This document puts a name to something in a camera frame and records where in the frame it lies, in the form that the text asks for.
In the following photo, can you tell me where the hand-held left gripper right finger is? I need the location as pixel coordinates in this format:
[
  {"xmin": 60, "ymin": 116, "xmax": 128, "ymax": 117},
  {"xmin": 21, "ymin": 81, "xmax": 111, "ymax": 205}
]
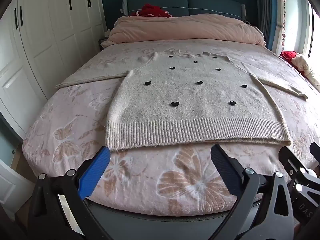
[{"xmin": 210, "ymin": 144, "xmax": 296, "ymax": 240}]

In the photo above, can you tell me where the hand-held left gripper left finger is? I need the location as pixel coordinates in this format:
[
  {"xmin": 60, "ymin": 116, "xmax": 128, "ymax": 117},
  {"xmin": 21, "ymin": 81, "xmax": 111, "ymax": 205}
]
[{"xmin": 27, "ymin": 145, "xmax": 118, "ymax": 240}]

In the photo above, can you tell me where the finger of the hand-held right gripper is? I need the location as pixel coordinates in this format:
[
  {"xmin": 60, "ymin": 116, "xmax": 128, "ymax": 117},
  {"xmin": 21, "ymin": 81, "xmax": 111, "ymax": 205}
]
[
  {"xmin": 309, "ymin": 142, "xmax": 320, "ymax": 161},
  {"xmin": 278, "ymin": 146, "xmax": 311, "ymax": 198}
]

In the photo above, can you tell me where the beige sweater with black hearts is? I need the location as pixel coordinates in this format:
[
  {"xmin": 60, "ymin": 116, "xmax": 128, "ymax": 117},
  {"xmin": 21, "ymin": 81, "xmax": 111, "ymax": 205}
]
[{"xmin": 55, "ymin": 51, "xmax": 309, "ymax": 153}]

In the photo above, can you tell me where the butterfly printed blanket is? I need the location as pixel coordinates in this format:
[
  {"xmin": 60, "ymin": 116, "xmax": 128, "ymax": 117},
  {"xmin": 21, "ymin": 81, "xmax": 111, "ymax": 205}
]
[{"xmin": 22, "ymin": 39, "xmax": 320, "ymax": 217}]

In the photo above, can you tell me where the cream cloth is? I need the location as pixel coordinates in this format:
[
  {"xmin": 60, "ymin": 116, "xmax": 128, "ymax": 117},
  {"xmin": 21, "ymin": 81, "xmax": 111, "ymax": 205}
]
[{"xmin": 292, "ymin": 54, "xmax": 320, "ymax": 90}]

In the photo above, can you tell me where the white door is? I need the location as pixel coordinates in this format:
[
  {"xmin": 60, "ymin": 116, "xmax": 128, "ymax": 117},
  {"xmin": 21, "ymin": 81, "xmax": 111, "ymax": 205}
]
[{"xmin": 0, "ymin": 158, "xmax": 35, "ymax": 220}]

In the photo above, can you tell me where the small red cloth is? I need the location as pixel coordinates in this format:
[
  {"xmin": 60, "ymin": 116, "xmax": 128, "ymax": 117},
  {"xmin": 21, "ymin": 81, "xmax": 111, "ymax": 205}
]
[{"xmin": 279, "ymin": 51, "xmax": 298, "ymax": 67}]

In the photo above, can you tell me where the grey curtain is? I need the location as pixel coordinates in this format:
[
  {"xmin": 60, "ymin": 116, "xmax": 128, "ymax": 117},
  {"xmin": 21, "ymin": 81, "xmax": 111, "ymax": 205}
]
[{"xmin": 255, "ymin": 0, "xmax": 278, "ymax": 53}]

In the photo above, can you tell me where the white wardrobe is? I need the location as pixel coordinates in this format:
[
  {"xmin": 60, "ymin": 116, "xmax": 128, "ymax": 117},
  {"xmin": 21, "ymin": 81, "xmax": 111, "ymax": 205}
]
[{"xmin": 0, "ymin": 0, "xmax": 107, "ymax": 140}]

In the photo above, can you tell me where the pink duvet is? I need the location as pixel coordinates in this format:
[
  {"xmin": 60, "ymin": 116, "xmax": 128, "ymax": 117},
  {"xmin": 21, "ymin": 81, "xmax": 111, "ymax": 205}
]
[{"xmin": 101, "ymin": 14, "xmax": 266, "ymax": 48}]

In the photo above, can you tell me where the teal upholstered headboard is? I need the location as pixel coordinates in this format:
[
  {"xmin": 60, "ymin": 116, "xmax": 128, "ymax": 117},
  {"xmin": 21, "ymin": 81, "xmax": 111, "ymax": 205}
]
[{"xmin": 122, "ymin": 0, "xmax": 247, "ymax": 22}]

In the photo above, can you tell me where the red cloth bundle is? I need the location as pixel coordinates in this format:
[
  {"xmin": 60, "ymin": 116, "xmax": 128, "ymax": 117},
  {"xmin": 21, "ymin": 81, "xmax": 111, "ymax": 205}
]
[{"xmin": 129, "ymin": 3, "xmax": 173, "ymax": 18}]

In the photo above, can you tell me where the red bead string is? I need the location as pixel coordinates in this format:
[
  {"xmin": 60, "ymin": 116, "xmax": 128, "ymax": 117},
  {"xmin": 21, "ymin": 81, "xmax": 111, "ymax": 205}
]
[{"xmin": 281, "ymin": 0, "xmax": 287, "ymax": 47}]

